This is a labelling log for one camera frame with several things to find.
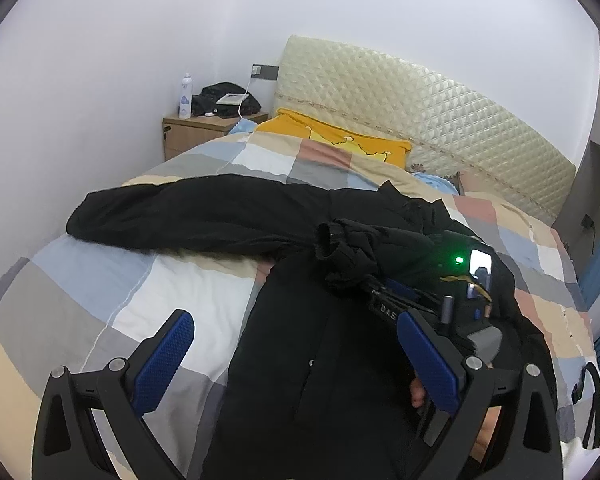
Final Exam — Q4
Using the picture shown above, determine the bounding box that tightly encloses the yellow crown pillow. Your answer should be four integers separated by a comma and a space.
256, 108, 412, 169

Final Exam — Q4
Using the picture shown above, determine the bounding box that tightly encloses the beige pillow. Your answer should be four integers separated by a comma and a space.
457, 171, 501, 197

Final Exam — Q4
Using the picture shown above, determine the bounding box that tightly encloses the cream quilted headboard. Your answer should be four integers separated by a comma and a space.
274, 36, 576, 224

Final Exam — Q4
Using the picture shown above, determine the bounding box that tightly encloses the person's right hand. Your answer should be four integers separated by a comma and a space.
409, 376, 502, 463

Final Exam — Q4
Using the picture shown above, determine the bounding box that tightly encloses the black puffer jacket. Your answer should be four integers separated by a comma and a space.
67, 174, 556, 479

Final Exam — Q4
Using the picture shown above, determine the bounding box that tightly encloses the plaid patchwork duvet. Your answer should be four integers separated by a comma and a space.
0, 132, 600, 479

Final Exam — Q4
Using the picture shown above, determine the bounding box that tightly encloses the wall power outlet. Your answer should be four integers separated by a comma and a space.
250, 64, 279, 81

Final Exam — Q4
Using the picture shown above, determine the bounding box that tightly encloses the wooden nightstand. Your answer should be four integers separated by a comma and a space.
161, 110, 271, 162

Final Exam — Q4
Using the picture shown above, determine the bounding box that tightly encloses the light blue pillow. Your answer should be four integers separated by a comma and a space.
413, 172, 460, 195

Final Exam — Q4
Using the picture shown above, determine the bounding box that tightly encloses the black strap belt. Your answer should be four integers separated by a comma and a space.
570, 360, 600, 451

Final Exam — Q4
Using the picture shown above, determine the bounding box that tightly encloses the black bag on nightstand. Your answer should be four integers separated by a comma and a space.
192, 81, 261, 118

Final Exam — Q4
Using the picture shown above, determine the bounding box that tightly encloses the white spray bottle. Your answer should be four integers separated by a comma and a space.
178, 73, 193, 119

